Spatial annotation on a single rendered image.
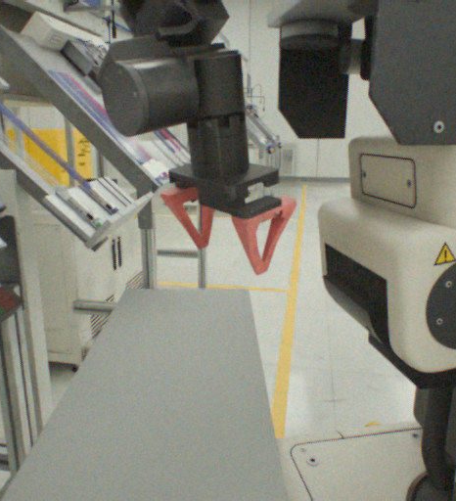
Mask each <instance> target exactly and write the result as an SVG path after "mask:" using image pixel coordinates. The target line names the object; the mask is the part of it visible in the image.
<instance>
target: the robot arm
mask: <svg viewBox="0 0 456 501"><path fill-rule="evenodd" d="M117 1H118V4H119V6H120V7H119V9H118V12H119V14H120V15H121V17H122V19H123V21H124V23H126V24H127V26H128V27H129V29H130V31H131V32H132V35H133V37H134V38H131V39H126V40H120V41H115V42H113V43H112V44H111V46H109V48H108V51H107V53H106V55H105V57H104V60H103V61H102V63H101V66H100V68H99V70H98V72H97V81H98V83H99V85H100V87H101V89H102V97H103V102H104V106H105V110H106V114H107V116H108V118H109V120H110V122H111V123H112V124H113V126H114V128H115V130H116V131H117V132H118V133H119V134H121V135H122V136H124V137H133V136H137V135H141V134H147V133H151V132H155V131H160V130H164V129H167V128H171V126H176V125H180V124H184V123H186V131H187V138H188V147H190V154H191V163H188V164H185V165H181V166H178V167H174V168H170V169H169V170H168V178H169V183H174V182H175V185H176V187H172V189H169V190H165V191H162V192H161V193H160V194H161V198H162V199H163V200H164V202H165V204H166V205H167V207H168V208H169V209H170V211H171V212H172V213H174V215H175V216H176V217H177V219H178V221H179V222H180V223H181V225H182V226H183V227H184V229H185V230H186V232H187V235H188V236H190V238H191V239H192V241H193V242H194V244H195V245H196V247H197V248H198V250H201V249H202V248H205V247H207V246H208V245H209V240H210V233H211V227H212V220H213V213H214V210H218V211H222V212H225V213H228V214H231V221H232V224H233V226H234V228H236V231H237V233H238V236H239V238H240V241H241V243H242V245H243V248H244V251H245V253H246V256H247V258H248V260H249V261H250V262H251V267H252V269H253V271H254V273H255V275H260V274H262V273H264V272H267V271H268V269H269V266H270V262H271V259H272V256H273V253H274V251H275V248H276V245H277V242H278V240H279V238H281V236H282V235H283V232H284V230H285V228H286V226H287V224H288V222H289V220H290V219H291V216H292V214H293V212H294V210H295V208H296V207H297V201H296V199H295V198H291V197H287V196H282V197H279V198H275V197H271V196H264V197H261V198H259V199H256V200H254V201H251V202H248V203H246V202H245V198H247V197H248V196H249V192H248V186H251V185H254V184H257V183H263V186H264V187H270V186H272V185H275V184H278V183H279V169H278V168H276V167H270V166H264V165H259V164H254V163H249V151H248V137H247V124H246V110H245V96H244V83H243V70H242V56H241V54H239V49H233V50H229V49H227V48H226V46H225V44H224V42H221V43H212V41H213V40H214V38H215V37H216V35H217V33H219V32H220V31H221V29H222V28H223V27H224V25H225V24H226V23H227V22H228V19H229V18H230V16H229V14H228V13H227V11H226V9H225V7H224V4H223V2H222V0H117ZM194 199H199V205H201V206H202V228H201V235H199V232H198V230H197V229H196V227H195V225H194V223H193V222H192V220H191V217H190V216H188V214H187V212H186V210H185V209H184V207H183V204H184V203H185V202H188V201H191V200H194ZM271 219H272V220H271ZM268 220H271V224H270V228H269V232H268V237H267V240H266V244H264V248H263V253H262V257H261V258H260V255H259V251H258V245H257V236H256V230H257V229H258V225H259V224H260V223H263V222H266V221H268Z"/></svg>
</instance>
